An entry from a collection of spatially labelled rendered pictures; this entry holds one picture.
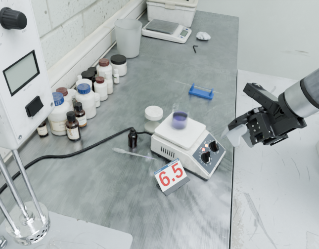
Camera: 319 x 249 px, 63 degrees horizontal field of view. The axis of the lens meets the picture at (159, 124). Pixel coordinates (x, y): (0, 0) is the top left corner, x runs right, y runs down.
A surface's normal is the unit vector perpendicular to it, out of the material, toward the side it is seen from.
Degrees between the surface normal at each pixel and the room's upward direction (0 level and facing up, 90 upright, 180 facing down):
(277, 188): 0
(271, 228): 0
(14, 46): 90
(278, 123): 72
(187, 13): 93
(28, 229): 0
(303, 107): 93
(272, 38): 90
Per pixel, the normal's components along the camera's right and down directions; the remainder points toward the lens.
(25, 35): 0.97, 0.22
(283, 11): -0.24, 0.62
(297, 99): -0.80, 0.11
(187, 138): 0.07, -0.75
